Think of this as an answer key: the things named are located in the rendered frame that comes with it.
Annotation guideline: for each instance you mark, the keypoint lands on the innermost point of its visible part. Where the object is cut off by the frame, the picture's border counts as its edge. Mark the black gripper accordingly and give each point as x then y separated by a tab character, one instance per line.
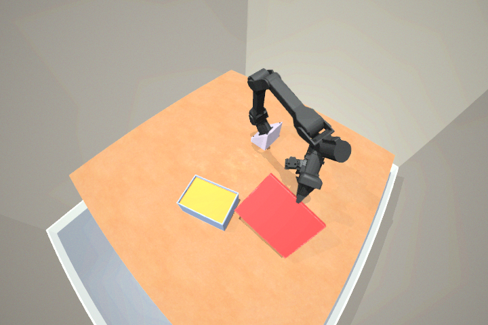
309	179

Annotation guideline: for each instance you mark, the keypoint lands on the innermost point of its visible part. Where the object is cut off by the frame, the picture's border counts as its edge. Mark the red rectangular lid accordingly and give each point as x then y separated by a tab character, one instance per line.
271	210

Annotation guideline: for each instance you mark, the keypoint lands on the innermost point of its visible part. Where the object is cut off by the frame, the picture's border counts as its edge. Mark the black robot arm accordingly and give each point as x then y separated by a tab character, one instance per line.
307	122

